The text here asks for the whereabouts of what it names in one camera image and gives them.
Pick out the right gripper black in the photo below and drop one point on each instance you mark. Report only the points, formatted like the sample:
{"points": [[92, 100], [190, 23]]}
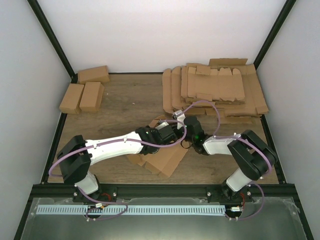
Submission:
{"points": [[177, 138]]}

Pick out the right black corner post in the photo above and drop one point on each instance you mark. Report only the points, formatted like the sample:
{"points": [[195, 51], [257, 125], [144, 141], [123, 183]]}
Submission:
{"points": [[277, 25]]}

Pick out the left black corner post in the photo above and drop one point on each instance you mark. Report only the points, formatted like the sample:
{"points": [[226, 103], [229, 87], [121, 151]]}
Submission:
{"points": [[42, 19]]}

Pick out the cardboard box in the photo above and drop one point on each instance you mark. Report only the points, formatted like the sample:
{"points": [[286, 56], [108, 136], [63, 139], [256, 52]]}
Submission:
{"points": [[95, 74], [91, 97], [163, 163], [71, 101]]}

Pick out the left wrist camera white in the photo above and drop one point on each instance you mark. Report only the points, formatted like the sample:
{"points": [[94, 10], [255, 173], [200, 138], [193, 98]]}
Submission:
{"points": [[162, 123]]}

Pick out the light blue slotted cable duct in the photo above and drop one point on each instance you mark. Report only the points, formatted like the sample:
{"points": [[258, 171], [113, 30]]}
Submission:
{"points": [[133, 210]]}

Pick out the black aluminium frame rail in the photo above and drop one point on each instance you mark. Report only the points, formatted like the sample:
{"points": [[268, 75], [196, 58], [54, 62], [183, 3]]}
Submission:
{"points": [[213, 192]]}

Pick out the stack of flat cardboard sheets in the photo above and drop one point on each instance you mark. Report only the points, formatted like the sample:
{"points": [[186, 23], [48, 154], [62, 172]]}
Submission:
{"points": [[229, 86]]}

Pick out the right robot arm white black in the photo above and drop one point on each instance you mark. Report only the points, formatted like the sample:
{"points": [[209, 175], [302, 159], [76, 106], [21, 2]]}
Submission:
{"points": [[252, 155]]}

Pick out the folded cardboard box back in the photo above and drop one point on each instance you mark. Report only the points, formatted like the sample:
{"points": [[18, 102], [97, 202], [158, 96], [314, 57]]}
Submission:
{"points": [[95, 74]]}

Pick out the black corner post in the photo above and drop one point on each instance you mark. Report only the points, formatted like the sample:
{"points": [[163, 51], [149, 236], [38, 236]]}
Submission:
{"points": [[42, 19], [277, 25]]}

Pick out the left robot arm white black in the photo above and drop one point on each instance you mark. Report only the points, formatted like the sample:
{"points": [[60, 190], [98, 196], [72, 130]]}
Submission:
{"points": [[80, 154]]}

